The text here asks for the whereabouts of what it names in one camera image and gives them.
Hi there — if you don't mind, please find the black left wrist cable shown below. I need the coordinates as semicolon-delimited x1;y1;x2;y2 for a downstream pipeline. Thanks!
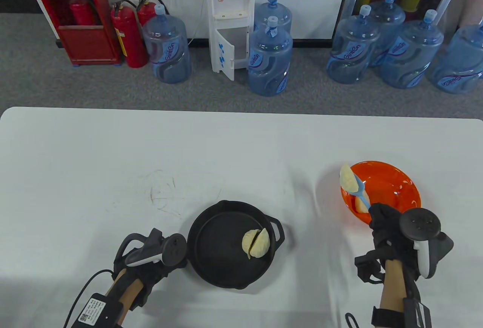
64;269;114;328

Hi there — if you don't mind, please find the red fire extinguisher cabinet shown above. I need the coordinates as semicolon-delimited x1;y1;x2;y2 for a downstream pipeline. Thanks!
31;0;123;66

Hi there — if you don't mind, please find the person's right forearm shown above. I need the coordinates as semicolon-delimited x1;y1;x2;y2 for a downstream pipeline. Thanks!
377;258;410;311

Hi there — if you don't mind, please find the black frying pan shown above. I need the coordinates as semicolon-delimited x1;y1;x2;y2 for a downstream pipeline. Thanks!
187;200;286;290

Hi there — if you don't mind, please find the black grey left hand controller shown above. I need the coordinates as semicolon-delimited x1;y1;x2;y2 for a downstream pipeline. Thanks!
114;228;188;268

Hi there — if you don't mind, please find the person's left hand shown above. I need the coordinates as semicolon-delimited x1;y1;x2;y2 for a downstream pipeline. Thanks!
112;234;189;309

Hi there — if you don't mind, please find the black grey hand controller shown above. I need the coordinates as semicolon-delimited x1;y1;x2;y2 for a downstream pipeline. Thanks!
355;208;454;279
114;228;188;268

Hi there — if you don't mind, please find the blue dessert shovel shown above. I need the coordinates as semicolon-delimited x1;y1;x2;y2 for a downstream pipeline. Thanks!
351;179;372;211

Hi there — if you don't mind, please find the white water dispenser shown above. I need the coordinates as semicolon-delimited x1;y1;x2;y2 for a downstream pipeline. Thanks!
209;0;255;81

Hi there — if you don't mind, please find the person's left forearm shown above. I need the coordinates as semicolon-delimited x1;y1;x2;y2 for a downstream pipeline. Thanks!
104;271;144;311

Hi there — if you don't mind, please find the orange plastic bowl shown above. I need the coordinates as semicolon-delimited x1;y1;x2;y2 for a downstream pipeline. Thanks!
341;161;421;231

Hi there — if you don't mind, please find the black wrist sensor box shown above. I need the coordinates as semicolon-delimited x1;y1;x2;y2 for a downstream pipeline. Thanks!
77;294;126;328
403;298;432;328

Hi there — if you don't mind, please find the white cable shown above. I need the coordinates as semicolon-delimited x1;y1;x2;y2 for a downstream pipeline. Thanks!
166;0;208;47

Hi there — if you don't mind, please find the blue water jug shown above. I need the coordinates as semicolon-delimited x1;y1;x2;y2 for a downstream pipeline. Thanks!
254;0;293;34
142;4;192;84
326;5;381;85
248;16;294;97
379;9;445;89
426;15;483;94
368;0;406;68

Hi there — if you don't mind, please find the black grey right hand controller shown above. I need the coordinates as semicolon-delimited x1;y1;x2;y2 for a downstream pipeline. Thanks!
355;208;454;279

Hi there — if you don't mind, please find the red extinguisher inside cabinet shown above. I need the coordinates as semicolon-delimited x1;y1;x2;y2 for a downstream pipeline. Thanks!
69;0;99;26

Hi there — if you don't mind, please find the person's right hand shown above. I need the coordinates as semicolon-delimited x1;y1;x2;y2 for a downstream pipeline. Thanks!
368;203;419;281

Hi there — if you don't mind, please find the black left wrist sensor box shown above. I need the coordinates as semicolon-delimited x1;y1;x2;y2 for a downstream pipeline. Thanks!
77;294;126;328

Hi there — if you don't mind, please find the tall red fire extinguisher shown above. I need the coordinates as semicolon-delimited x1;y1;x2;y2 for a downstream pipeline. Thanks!
110;0;148;69

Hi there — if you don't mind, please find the short red fire extinguisher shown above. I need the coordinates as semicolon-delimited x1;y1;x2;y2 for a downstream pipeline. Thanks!
135;0;169;28

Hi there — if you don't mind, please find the black right wrist sensor box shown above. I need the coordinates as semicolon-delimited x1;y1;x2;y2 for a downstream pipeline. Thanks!
403;298;432;328

